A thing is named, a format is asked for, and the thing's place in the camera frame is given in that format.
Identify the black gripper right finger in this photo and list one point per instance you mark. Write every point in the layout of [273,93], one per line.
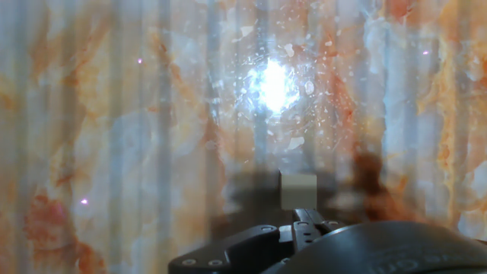
[316,226]

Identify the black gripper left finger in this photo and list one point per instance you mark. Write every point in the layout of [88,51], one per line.
[247,251]

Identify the small light wooden cube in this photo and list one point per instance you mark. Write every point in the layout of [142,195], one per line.
[298,190]

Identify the orange marble pattern mat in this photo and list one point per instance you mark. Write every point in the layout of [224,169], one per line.
[95,152]

